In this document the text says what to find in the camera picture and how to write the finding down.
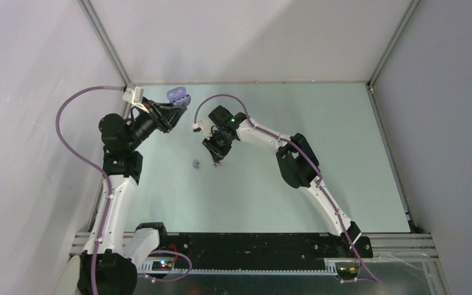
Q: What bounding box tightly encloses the purple charging case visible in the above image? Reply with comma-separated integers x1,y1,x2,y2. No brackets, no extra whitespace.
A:
166,86,191,106

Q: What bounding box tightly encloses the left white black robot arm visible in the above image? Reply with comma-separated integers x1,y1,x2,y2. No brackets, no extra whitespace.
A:
77,95,191,294

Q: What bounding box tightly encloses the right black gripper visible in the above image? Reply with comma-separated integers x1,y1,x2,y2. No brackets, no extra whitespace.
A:
202,130,234,163

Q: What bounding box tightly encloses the right circuit board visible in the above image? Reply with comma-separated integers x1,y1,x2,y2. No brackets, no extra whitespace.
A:
337,267,361,275

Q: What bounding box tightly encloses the purple cable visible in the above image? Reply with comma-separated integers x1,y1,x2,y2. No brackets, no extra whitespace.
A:
193,93,385,286
55,85,193,295

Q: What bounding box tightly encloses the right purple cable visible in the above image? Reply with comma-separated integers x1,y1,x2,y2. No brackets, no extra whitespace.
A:
193,93,385,286

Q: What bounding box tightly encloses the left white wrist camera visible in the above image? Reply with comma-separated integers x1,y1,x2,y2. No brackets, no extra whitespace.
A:
122,85,146,111

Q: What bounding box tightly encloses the white slotted cable duct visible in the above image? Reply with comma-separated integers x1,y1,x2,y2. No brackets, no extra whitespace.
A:
137,261,337,276

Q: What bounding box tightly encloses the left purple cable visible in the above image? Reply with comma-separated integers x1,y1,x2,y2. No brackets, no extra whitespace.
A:
55,85,193,295

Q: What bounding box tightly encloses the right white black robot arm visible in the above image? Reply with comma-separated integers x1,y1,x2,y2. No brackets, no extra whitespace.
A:
192,106,362,257

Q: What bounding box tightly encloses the left circuit board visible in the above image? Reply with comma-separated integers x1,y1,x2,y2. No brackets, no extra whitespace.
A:
151,261,173,272

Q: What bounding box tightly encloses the circuit board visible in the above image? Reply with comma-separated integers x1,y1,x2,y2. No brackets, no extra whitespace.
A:
151,261,173,272
337,267,361,275

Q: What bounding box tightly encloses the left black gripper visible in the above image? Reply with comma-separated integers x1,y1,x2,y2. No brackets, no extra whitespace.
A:
126,96,186,151

